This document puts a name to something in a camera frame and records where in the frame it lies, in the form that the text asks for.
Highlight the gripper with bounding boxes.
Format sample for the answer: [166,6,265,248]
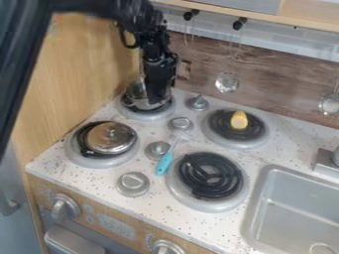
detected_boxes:
[139,48,180,104]

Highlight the silver pot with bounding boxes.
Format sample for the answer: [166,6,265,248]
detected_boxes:
[120,78,176,113]

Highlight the silver hanging ladle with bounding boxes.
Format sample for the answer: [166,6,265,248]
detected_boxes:
[317,78,339,117]
[213,70,242,94]

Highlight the silver lid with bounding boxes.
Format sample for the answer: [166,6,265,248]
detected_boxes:
[75,120,140,159]

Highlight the yellow toy corn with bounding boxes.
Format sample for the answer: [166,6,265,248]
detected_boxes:
[229,110,251,130]

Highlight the toy stove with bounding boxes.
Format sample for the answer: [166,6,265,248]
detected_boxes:
[63,86,274,214]

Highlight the tap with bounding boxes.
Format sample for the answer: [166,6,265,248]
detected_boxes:
[310,144,339,177]

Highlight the toy sink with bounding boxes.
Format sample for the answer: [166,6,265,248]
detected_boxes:
[239,164,339,254]

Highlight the blue handled brush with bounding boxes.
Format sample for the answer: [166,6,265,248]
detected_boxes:
[153,130,192,178]

